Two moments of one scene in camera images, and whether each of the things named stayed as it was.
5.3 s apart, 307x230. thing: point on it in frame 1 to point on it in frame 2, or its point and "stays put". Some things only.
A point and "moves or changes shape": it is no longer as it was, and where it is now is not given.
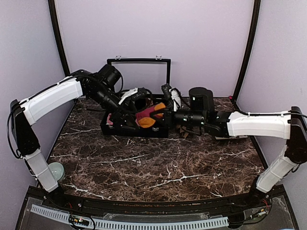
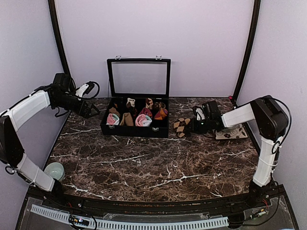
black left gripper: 118,121 to 85,114
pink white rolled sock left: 109,122 stays put
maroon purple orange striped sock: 143,118 moves or changes shape
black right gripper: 168,119 to 194,127
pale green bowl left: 57,170 stays put
